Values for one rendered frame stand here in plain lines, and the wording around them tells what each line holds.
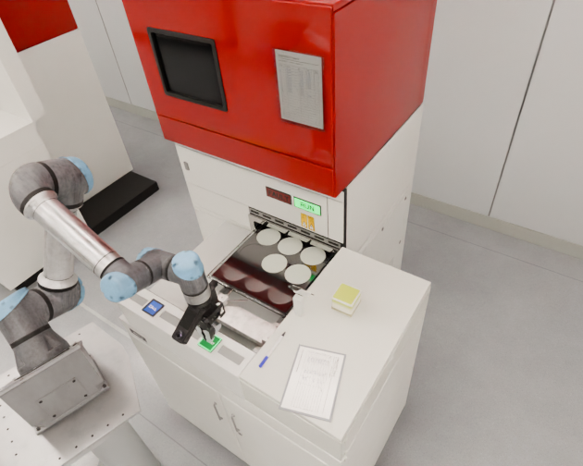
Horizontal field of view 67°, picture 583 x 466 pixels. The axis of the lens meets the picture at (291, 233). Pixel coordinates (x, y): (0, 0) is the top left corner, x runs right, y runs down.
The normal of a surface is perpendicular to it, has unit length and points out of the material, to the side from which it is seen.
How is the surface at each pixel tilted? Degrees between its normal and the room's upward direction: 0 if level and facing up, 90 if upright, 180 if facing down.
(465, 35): 90
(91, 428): 0
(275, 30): 90
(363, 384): 0
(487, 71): 90
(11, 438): 0
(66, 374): 90
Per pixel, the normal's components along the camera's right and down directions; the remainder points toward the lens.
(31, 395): 0.63, 0.50
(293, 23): -0.56, 0.60
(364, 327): -0.07, -0.72
